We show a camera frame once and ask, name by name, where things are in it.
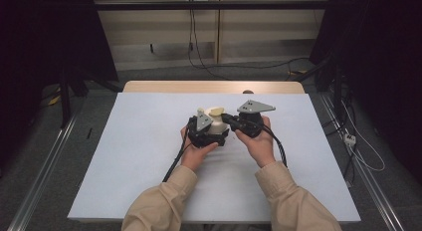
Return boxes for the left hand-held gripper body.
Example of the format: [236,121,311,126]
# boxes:
[187,108,221,149]

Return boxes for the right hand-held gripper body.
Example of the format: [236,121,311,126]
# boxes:
[233,100,277,139]

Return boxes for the glass cup with cream lid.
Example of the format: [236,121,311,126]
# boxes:
[197,106,231,139]

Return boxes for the person's left hand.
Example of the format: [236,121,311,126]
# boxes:
[179,124,220,172]

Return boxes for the person's right hand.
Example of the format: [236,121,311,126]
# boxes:
[234,115,277,169]

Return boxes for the wooden table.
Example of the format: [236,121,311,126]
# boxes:
[122,80,306,95]

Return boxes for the white board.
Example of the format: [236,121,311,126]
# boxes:
[67,92,362,224]

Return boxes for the black horizontal bar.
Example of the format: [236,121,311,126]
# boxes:
[94,0,332,12]

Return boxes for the black curtain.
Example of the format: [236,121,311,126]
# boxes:
[0,0,119,165]
[309,0,422,184]

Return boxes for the right hand-held gripper black cable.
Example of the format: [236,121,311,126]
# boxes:
[262,124,289,168]

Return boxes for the hand-held gripper black cable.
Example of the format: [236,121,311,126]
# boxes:
[161,124,193,183]
[262,124,289,168]

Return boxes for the left hand-held gripper black cable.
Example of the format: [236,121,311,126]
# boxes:
[161,124,193,183]

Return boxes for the black wall cables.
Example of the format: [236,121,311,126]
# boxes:
[186,8,312,82]

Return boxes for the wooden wall post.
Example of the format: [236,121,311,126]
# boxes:
[214,0,223,65]

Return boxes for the white cable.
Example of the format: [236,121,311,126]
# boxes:
[340,101,386,172]

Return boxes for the metal floor rail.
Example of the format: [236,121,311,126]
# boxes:
[6,113,80,231]
[318,92,406,231]

